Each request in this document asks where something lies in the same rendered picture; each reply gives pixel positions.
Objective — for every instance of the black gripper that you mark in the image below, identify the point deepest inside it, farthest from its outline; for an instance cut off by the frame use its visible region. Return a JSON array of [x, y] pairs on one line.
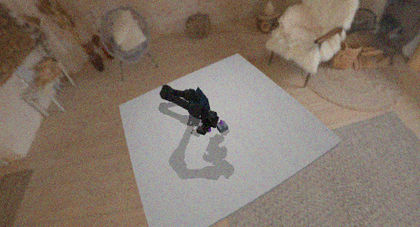
[[204, 129]]

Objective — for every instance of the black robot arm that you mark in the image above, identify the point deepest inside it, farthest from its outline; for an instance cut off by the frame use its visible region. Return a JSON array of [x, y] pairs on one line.
[[195, 110]]

